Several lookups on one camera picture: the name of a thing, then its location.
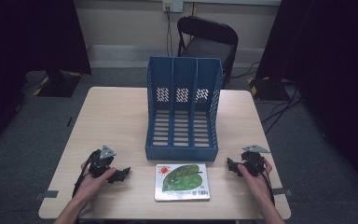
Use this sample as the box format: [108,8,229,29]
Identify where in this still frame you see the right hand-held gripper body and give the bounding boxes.
[240,144,271,178]

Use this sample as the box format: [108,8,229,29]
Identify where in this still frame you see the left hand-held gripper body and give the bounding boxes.
[88,145,117,179]

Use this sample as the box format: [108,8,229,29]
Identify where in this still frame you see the picture book with green leaf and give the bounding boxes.
[154,163,212,203]

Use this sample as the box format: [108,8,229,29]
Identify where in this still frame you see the blue three-slot file rack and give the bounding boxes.
[145,56,224,162]

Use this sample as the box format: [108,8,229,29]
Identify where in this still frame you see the person's right hand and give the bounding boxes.
[237,158,273,203]

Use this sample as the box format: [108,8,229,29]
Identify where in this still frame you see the person's left hand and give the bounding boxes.
[74,161,117,203]

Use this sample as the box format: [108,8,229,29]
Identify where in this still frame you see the grey tape strip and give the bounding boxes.
[33,189,60,201]
[272,188,295,197]

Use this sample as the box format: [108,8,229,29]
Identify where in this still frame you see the black stand base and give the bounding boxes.
[247,76,292,102]
[33,70,83,98]

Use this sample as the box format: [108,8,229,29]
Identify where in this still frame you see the black folding chair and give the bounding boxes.
[176,15,240,90]

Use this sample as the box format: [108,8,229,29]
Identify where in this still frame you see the dark curtain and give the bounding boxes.
[0,0,92,157]
[255,0,358,200]

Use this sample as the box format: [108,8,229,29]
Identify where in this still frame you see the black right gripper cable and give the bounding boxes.
[252,161,276,207]

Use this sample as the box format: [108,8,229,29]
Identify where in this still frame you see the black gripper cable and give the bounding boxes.
[252,161,276,207]
[71,150,102,199]

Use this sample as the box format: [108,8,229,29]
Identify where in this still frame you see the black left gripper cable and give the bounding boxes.
[71,150,102,199]

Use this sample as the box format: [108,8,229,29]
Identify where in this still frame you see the black floor cables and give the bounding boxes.
[229,61,304,136]

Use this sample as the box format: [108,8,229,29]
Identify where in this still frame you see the black wall socket cable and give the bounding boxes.
[166,10,174,58]

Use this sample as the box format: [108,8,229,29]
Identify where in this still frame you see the white wall socket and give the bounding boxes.
[162,0,185,14]

